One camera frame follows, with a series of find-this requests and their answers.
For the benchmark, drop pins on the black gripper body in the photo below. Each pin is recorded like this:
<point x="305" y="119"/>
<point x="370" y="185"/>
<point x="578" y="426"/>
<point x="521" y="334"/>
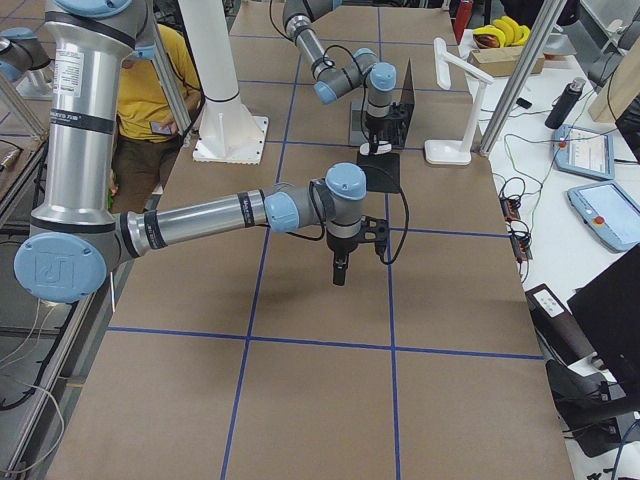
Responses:
<point x="375" y="125"/>
<point x="341" y="245"/>

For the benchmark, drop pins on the black office chair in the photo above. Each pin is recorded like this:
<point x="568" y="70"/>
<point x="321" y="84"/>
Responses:
<point x="596" y="411"/>

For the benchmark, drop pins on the blue teach pendant far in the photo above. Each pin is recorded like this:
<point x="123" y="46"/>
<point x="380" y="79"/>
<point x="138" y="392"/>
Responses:
<point x="583" y="152"/>

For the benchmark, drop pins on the blue teach pendant near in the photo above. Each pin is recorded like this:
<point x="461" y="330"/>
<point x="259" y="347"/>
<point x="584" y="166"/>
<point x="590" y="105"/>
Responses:
<point x="609" y="211"/>

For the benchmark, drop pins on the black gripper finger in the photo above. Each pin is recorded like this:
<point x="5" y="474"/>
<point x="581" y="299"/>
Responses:
<point x="339" y="271"/>

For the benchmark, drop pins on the black mouse pad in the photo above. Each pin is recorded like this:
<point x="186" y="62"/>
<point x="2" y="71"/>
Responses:
<point x="382" y="172"/>

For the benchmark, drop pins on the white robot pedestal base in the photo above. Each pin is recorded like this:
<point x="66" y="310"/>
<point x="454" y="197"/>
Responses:
<point x="228" y="132"/>

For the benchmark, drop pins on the grey laptop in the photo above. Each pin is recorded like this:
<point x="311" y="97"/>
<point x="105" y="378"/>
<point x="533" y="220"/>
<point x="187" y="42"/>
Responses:
<point x="357" y="129"/>

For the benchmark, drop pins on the yellow bananas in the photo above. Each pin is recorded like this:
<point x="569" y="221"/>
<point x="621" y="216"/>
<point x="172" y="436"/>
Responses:
<point x="502" y="32"/>

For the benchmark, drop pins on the black monitor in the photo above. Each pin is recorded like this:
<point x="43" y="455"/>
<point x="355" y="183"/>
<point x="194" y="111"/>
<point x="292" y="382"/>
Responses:
<point x="607" y="311"/>

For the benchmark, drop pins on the person in yellow shirt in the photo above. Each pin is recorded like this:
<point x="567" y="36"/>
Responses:
<point x="147" y="143"/>

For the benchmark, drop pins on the black water bottle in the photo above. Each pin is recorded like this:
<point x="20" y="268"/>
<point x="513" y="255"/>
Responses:
<point x="565" y="103"/>

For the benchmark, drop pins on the aluminium frame post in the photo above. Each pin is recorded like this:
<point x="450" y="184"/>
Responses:
<point x="541" y="16"/>

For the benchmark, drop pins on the blue teach pendant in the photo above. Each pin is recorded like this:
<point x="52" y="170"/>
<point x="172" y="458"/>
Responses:
<point x="609" y="211"/>
<point x="583" y="152"/>

